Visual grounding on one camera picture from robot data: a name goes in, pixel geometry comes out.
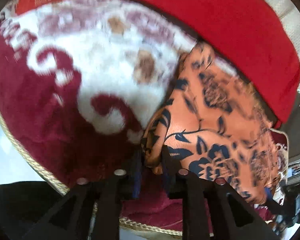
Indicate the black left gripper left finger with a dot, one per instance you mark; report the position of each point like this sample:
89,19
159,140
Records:
91,211

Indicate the floral plush blanket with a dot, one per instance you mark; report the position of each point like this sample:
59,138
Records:
79,83

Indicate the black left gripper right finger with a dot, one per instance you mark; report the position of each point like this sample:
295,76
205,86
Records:
211,209

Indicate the orange black floral garment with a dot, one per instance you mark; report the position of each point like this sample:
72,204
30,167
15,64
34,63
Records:
214,127

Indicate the red blanket on sofa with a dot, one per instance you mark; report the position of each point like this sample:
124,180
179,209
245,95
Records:
251,36

